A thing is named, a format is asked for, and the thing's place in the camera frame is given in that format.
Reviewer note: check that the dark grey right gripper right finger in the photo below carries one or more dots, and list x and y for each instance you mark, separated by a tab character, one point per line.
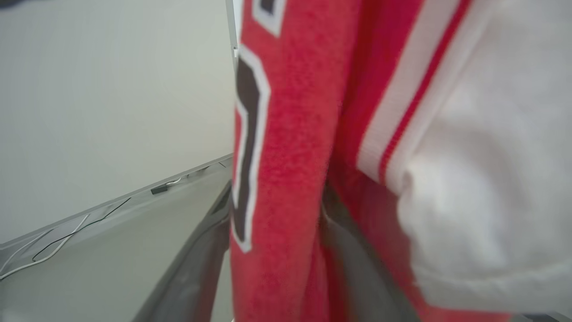
362	277

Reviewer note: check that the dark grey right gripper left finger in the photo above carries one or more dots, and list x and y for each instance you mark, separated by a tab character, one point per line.
192	273

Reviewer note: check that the red jersey with dark print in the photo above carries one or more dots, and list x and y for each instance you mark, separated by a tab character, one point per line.
295	147

